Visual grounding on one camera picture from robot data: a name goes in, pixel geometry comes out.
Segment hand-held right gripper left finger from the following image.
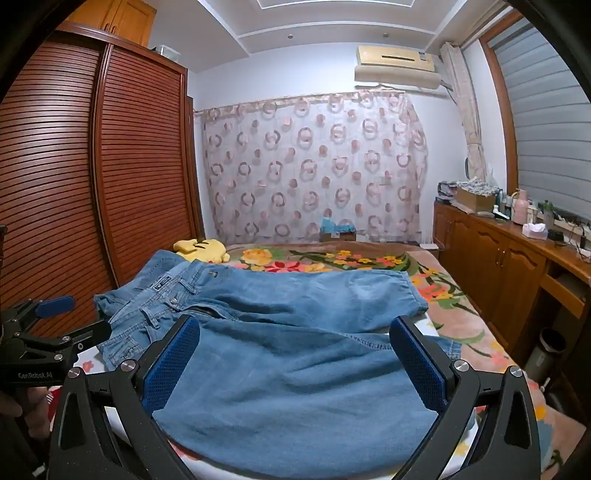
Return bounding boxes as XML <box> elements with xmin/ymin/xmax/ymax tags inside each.
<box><xmin>46</xmin><ymin>315</ymin><xmax>201</xmax><ymax>480</ymax></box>

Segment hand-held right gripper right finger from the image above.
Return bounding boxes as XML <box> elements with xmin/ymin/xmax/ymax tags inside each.
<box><xmin>389</xmin><ymin>315</ymin><xmax>542</xmax><ymax>480</ymax></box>

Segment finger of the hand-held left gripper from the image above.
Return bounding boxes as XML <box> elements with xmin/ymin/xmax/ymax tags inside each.
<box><xmin>11</xmin><ymin>320</ymin><xmax>113</xmax><ymax>365</ymax></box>
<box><xmin>2</xmin><ymin>295</ymin><xmax>77</xmax><ymax>334</ymax></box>

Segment blue denim pants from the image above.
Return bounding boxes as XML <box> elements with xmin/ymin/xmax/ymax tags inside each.
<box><xmin>93</xmin><ymin>249</ymin><xmax>462</xmax><ymax>477</ymax></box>

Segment person's left hand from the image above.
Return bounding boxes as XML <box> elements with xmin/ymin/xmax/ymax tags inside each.
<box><xmin>0</xmin><ymin>385</ymin><xmax>52</xmax><ymax>431</ymax></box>

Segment wooden sideboard cabinet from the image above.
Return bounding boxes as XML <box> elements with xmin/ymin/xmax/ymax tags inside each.
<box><xmin>433</xmin><ymin>198</ymin><xmax>591</xmax><ymax>366</ymax></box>

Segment yellow plush toy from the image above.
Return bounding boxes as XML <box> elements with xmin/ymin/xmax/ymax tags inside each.
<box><xmin>173</xmin><ymin>237</ymin><xmax>230</xmax><ymax>265</ymax></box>

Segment grey trash bin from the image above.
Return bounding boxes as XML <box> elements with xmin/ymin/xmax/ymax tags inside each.
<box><xmin>524</xmin><ymin>328</ymin><xmax>568</xmax><ymax>382</ymax></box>

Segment floral blanket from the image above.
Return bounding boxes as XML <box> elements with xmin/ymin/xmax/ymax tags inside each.
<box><xmin>222</xmin><ymin>244</ymin><xmax>573</xmax><ymax>480</ymax></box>

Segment cardboard box with blue items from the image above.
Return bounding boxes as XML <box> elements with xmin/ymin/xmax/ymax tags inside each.
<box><xmin>320</xmin><ymin>210</ymin><xmax>358</xmax><ymax>243</ymax></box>

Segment wooden louvred wardrobe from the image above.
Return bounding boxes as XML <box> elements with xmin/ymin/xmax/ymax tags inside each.
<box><xmin>0</xmin><ymin>21</ymin><xmax>206</xmax><ymax>339</ymax></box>

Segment open cardboard box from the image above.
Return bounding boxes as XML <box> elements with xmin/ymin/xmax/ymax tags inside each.
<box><xmin>455</xmin><ymin>180</ymin><xmax>498</xmax><ymax>214</ymax></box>

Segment pink bottle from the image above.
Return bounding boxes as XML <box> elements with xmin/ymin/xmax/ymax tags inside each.
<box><xmin>513</xmin><ymin>188</ymin><xmax>532</xmax><ymax>226</ymax></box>

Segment white power strip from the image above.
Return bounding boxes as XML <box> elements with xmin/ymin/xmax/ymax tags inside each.
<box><xmin>547</xmin><ymin>216</ymin><xmax>591</xmax><ymax>232</ymax></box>

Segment sheer circle-patterned curtain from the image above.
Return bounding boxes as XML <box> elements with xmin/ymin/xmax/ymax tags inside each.
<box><xmin>196</xmin><ymin>91</ymin><xmax>428</xmax><ymax>245</ymax></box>

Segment tied beige curtain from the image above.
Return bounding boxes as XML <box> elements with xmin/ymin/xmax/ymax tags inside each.
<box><xmin>441</xmin><ymin>42</ymin><xmax>489</xmax><ymax>182</ymax></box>

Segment clear storage box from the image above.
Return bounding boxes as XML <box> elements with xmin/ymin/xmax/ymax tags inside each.
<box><xmin>148</xmin><ymin>45</ymin><xmax>182</xmax><ymax>62</ymax></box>

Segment grey window blind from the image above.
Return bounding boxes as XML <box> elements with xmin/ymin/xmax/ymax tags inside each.
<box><xmin>488</xmin><ymin>18</ymin><xmax>591</xmax><ymax>223</ymax></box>

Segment wooden overhead cabinet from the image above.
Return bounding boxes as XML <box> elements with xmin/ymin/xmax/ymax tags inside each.
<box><xmin>65</xmin><ymin>0</ymin><xmax>158</xmax><ymax>48</ymax></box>

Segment beige air conditioner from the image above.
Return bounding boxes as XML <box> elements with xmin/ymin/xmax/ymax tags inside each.
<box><xmin>354</xmin><ymin>45</ymin><xmax>443</xmax><ymax>91</ymax></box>

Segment wooden window frame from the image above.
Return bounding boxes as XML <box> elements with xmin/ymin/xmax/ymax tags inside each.
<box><xmin>478</xmin><ymin>9</ymin><xmax>522</xmax><ymax>188</ymax></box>

